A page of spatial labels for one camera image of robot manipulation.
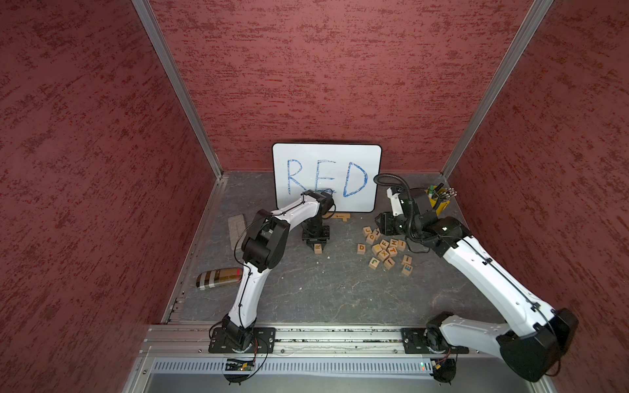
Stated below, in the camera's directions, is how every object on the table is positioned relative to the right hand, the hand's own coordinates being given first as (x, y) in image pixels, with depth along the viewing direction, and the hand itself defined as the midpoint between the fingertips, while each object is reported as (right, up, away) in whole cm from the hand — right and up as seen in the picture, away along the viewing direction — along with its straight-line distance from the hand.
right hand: (381, 224), depth 77 cm
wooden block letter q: (0, -8, +18) cm, 19 cm away
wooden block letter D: (-4, -12, +15) cm, 20 cm away
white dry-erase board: (-9, +19, +15) cm, 26 cm away
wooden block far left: (-1, -5, +20) cm, 20 cm away
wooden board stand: (-10, +1, +23) cm, 25 cm away
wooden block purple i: (+6, -16, +12) cm, 21 cm away
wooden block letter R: (-21, -12, +15) cm, 28 cm away
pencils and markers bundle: (+30, +11, +24) cm, 40 cm away
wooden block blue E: (+12, -18, +10) cm, 24 cm away
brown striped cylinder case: (-59, -20, +6) cm, 63 cm away
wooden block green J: (0, -16, +11) cm, 19 cm away
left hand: (-21, -12, +15) cm, 28 cm away
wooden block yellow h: (+2, -11, +15) cm, 19 cm away
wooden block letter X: (+4, -13, +13) cm, 19 cm away
